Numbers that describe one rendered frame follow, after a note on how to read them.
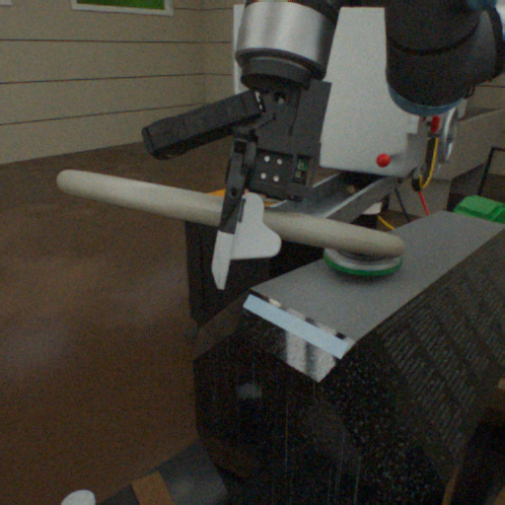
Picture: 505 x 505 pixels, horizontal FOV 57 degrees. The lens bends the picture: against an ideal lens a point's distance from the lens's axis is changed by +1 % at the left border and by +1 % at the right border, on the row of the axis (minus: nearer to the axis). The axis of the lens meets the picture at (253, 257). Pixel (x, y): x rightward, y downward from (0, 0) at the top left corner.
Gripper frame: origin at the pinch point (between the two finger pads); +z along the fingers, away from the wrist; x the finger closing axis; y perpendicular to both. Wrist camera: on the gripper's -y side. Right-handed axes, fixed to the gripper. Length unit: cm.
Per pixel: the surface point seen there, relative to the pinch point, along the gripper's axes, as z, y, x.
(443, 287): 1, 59, 80
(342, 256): -1, 30, 81
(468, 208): -39, 130, 231
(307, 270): 5, 22, 86
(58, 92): -131, -288, 625
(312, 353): 21, 23, 57
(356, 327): 13, 31, 58
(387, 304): 8, 40, 68
